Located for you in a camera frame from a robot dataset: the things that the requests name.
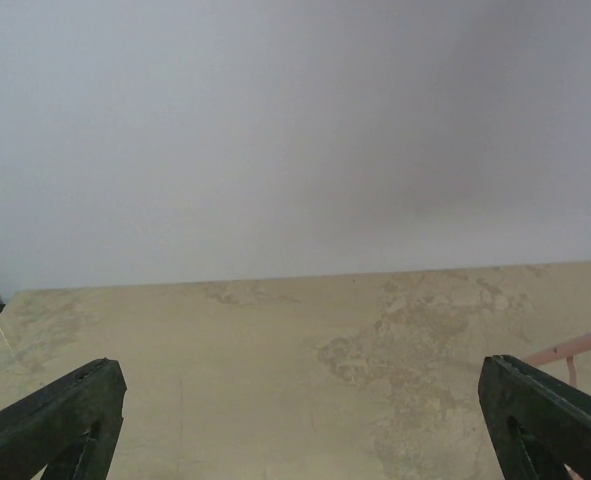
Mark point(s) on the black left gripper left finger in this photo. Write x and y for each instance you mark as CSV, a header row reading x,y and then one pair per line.
x,y
67,429

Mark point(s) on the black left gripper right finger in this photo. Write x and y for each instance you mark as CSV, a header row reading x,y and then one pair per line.
x,y
539,426

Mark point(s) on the pink music stand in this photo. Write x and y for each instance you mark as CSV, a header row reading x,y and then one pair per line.
x,y
566,351

